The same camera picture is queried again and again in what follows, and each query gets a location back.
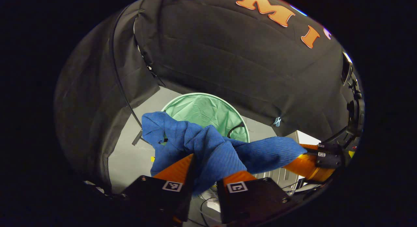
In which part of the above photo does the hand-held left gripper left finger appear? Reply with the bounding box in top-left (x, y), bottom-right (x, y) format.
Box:
top-left (119, 153), bottom-right (197, 225)

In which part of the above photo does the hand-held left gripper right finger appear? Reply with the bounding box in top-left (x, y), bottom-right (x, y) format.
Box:
top-left (216, 170), bottom-right (293, 225)

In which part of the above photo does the blue corduroy jacket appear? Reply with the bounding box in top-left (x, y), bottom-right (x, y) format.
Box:
top-left (141, 111), bottom-right (308, 196)

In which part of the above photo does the green laundry hamper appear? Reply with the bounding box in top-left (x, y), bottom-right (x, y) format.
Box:
top-left (161, 92), bottom-right (251, 143)

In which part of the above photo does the plain black backdrop cloth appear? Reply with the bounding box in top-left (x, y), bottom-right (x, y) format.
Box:
top-left (54, 0), bottom-right (160, 192)

